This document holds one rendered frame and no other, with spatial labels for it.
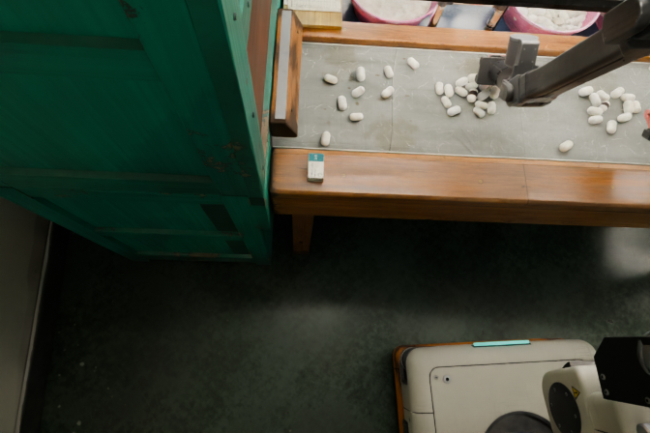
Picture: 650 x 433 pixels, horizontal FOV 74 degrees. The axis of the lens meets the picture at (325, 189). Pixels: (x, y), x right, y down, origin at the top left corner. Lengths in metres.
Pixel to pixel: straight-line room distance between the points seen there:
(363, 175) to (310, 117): 0.20
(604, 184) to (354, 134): 0.59
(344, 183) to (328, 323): 0.81
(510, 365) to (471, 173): 0.70
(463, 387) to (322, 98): 0.95
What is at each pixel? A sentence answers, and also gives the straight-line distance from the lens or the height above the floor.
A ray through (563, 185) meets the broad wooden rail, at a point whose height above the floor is 0.77.
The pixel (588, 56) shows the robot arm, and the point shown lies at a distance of 0.78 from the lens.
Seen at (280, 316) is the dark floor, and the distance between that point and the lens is 1.67.
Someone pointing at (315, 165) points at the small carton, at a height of 0.79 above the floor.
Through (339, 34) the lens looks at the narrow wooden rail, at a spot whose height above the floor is 0.76.
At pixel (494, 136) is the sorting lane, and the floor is 0.74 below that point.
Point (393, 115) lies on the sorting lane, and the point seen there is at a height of 0.74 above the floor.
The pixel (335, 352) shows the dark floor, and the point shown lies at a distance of 1.67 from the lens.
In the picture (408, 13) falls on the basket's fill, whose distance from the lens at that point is 1.29.
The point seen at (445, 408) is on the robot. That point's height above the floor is 0.28.
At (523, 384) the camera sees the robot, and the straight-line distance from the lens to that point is 1.55.
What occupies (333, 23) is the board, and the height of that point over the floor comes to 0.78.
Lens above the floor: 1.67
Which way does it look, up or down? 70 degrees down
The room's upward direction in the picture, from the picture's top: 11 degrees clockwise
